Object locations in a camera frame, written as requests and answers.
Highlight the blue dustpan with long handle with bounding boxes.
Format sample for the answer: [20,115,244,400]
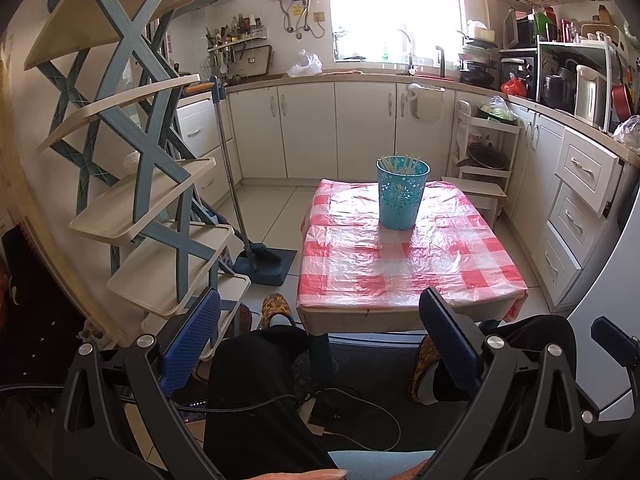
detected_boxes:
[209,76,299,287]

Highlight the patterned slipper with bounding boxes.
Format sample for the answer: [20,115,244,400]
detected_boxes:
[409,335,443,403]
[260,294,296,331]

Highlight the wall utensil rack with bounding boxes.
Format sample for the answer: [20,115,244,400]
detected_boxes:
[205,12,266,81]

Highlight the beige folding rack blue braces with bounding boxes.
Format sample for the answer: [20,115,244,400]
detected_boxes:
[24,0,252,333]

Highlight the kitchen window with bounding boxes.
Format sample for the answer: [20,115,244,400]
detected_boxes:
[325,0,466,61]

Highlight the dark wok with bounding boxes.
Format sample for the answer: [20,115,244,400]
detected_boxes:
[457,142,511,171]

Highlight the black patterned cloth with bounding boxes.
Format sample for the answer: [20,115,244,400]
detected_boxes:
[0,225,86,386]

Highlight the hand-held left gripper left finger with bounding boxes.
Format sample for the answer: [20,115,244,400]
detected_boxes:
[52,287,223,480]

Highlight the white cabinet door bin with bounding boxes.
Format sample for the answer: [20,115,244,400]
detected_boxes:
[407,84,445,121]

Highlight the red checked plastic tablecloth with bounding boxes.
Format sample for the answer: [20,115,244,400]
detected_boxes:
[296,178,528,323]

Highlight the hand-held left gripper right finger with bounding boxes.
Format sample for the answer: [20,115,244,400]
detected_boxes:
[419,287,592,480]

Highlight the black toaster oven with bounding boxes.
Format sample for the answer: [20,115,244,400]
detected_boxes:
[500,56,538,86]

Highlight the teal perforated plastic basket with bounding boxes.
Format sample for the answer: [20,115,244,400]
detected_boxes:
[376,156,431,231]

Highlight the clear plastic bag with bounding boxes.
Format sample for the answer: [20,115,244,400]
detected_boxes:
[612,115,640,153]

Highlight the white countertop appliance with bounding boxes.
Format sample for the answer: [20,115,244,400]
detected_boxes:
[575,64,613,128]

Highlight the dark floor mat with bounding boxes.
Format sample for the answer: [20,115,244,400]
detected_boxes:
[290,335,451,451]

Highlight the person's left leg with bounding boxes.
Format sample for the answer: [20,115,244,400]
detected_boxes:
[202,327,341,473]

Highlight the white cable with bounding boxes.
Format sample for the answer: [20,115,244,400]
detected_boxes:
[320,392,402,452]

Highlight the person's left hand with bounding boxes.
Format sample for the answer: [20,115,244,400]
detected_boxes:
[257,467,348,480]

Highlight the cream kitchen base cabinets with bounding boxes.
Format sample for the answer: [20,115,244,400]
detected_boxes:
[175,75,626,311]

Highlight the white power strip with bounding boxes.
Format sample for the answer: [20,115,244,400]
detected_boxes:
[300,396,331,436]

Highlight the chrome sink faucet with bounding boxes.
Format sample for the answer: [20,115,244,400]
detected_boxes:
[397,29,416,71]

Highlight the beige wall tray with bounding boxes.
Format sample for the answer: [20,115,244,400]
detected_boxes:
[235,44,274,78]

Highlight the white wooden step shelf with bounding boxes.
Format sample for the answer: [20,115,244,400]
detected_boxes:
[442,100,521,228]

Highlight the red pan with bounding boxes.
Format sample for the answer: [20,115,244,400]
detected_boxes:
[611,82,635,126]

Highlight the white plastic bag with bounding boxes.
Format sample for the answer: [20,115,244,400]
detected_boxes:
[287,50,323,78]

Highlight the stacked dark pots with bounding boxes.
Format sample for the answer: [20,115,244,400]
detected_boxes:
[460,35,501,86]

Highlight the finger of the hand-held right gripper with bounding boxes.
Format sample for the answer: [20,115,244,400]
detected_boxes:
[591,317,638,367]

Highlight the black cooking pot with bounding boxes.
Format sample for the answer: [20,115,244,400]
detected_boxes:
[542,67,578,111]

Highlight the bundle of wooden chopsticks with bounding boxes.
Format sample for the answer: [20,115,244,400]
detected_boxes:
[378,151,426,176]

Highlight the bag of green vegetables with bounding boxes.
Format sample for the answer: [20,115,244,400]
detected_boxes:
[477,96,518,125]

